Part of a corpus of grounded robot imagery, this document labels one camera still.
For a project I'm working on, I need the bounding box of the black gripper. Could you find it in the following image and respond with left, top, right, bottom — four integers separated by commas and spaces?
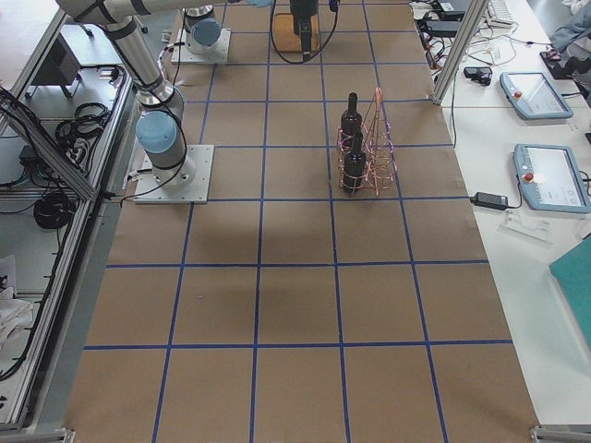
289, 0, 319, 63

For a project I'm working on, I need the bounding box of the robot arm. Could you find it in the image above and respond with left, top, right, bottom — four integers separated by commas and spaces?
183, 5, 222, 54
57, 1, 217, 187

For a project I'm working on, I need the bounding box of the wooden tray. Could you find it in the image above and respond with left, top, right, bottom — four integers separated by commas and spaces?
272, 13, 320, 54

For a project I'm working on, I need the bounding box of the dark wine bottle inner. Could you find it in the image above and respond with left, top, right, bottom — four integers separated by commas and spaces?
340, 92, 362, 149

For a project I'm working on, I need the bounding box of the dark wine bottle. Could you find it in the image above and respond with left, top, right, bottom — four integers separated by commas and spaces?
340, 92, 362, 149
342, 132, 367, 194

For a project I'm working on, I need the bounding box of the dark wine bottle outer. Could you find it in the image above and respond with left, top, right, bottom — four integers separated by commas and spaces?
342, 132, 367, 194

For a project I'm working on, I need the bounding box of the teach pendant far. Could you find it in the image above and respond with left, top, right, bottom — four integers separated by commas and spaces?
500, 72, 573, 120

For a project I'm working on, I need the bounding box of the teach pendant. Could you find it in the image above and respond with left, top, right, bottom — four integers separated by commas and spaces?
500, 72, 573, 120
513, 144, 590, 214

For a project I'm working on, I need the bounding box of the black power adapter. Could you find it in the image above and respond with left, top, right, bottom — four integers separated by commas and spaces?
470, 192, 509, 210

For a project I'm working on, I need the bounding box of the teach pendant near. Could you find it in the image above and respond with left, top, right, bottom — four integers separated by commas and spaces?
513, 144, 590, 214

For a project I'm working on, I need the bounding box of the teal folder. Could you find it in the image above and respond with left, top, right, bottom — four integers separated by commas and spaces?
549, 239, 590, 309

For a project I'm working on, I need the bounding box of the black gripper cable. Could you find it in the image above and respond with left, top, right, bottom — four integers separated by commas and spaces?
269, 0, 341, 66

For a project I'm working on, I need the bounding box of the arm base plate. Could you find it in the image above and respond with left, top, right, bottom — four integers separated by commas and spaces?
171, 29, 231, 65
133, 145, 214, 204

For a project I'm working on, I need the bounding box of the copper wire bottle basket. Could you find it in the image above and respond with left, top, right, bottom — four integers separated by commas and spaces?
337, 87, 397, 197

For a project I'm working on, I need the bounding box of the aluminium frame post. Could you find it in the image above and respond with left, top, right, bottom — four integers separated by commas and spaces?
431, 0, 488, 105

